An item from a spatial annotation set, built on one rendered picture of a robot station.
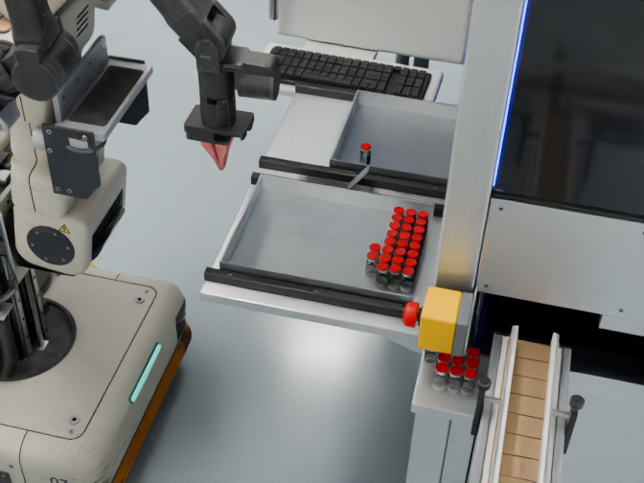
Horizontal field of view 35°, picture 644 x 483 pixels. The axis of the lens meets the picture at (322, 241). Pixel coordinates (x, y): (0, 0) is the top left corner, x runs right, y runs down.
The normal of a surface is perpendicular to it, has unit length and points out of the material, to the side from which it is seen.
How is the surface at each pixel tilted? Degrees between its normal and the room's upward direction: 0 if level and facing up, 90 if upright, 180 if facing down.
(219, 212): 0
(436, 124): 0
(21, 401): 0
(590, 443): 90
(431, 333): 90
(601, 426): 90
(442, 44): 90
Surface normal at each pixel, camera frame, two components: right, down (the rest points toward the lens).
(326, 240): 0.03, -0.75
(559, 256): -0.24, 0.64
